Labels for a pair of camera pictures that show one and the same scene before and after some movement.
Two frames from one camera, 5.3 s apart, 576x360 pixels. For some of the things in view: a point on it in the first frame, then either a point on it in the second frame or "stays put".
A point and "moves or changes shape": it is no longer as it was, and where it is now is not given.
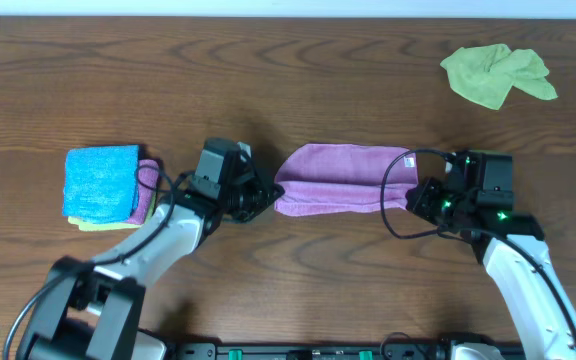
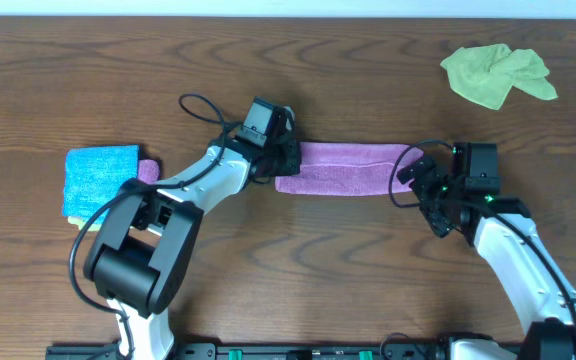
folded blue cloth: x=101 y=183 stays put
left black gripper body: x=259 y=195 -> x=290 y=154
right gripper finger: x=413 y=195 -> x=420 y=171
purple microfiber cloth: x=343 y=178 moves or changes shape
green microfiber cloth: x=489 y=73 stays put
